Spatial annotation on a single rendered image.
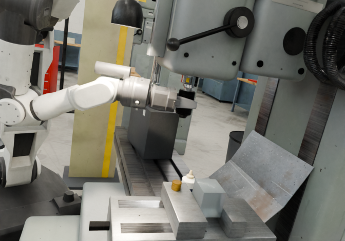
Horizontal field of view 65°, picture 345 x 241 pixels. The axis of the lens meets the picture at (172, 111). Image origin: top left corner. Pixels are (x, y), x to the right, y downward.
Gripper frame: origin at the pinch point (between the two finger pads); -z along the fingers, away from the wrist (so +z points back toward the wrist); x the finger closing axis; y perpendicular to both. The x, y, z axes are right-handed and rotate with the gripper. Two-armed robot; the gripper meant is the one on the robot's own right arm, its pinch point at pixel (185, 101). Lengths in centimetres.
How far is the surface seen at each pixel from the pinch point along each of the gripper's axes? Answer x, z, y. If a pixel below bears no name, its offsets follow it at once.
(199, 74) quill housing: -9.3, -1.1, -9.2
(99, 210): -5.4, 19.2, 35.8
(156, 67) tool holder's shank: 32.7, 10.3, -4.9
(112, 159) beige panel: 167, 39, 101
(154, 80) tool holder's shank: 32.3, 10.3, 0.0
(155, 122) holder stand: 17.7, 7.2, 13.0
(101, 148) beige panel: 164, 49, 90
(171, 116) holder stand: 20.2, 1.6, 10.3
